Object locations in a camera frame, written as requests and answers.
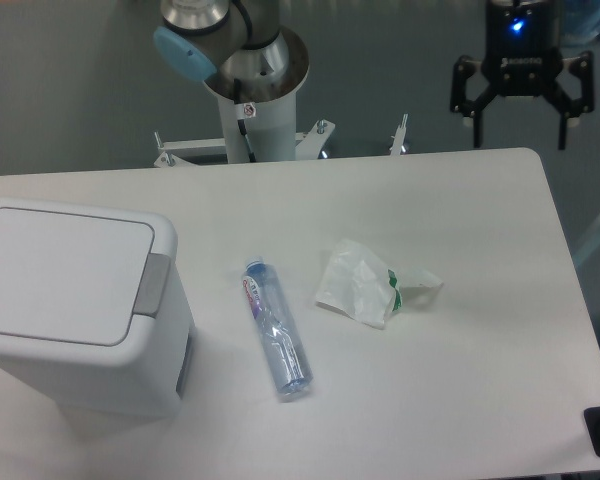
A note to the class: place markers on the white trash can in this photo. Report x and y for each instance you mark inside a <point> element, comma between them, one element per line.
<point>141,375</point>

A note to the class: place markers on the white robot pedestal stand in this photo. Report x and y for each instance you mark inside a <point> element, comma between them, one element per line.
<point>260,120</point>

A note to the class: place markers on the clear plastic water bottle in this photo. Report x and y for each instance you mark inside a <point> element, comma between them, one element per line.
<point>280,341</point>

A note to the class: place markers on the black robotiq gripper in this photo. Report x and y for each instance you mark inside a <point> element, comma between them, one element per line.
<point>521,55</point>

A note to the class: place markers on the white trash can lid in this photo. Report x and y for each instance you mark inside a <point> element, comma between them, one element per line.
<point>71,278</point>

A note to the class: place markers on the crumpled white plastic bag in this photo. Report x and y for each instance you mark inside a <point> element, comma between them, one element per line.
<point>360,285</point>

